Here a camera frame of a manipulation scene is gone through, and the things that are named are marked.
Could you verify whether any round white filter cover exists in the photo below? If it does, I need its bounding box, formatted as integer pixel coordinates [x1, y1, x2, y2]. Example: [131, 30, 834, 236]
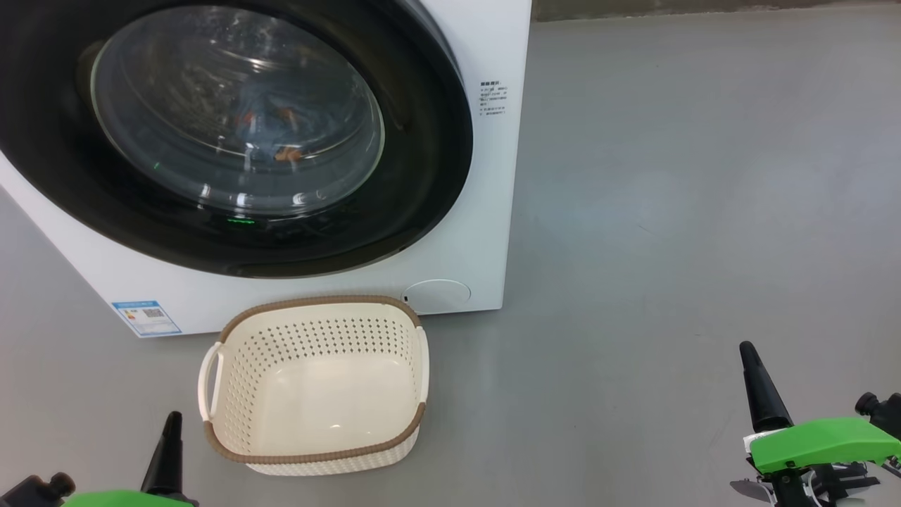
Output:
[403, 280, 471, 314]

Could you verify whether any cream perforated laundry basket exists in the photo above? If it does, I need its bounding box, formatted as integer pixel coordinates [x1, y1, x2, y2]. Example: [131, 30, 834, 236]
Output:
[198, 296, 430, 476]

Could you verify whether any white front-load washing machine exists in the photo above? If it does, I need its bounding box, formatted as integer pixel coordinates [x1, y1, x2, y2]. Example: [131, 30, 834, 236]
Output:
[0, 0, 532, 339]

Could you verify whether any black round glass machine door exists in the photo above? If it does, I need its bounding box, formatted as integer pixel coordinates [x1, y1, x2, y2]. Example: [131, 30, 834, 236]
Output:
[0, 0, 474, 279]

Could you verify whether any black text warning sticker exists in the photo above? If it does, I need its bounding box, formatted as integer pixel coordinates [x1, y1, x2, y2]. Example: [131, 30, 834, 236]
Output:
[480, 81, 508, 117]

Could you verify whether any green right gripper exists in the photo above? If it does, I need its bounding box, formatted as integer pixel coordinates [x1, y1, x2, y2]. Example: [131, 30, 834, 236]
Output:
[739, 342, 901, 474]

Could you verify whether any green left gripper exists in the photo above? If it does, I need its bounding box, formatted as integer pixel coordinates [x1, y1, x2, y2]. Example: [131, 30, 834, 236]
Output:
[62, 411, 198, 507]

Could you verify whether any blue energy label sticker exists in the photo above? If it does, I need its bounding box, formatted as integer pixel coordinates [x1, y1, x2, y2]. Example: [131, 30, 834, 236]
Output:
[111, 301, 182, 337]

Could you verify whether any steel perforated washer drum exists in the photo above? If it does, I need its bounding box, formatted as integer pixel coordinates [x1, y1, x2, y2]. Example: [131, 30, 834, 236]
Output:
[92, 7, 384, 215]

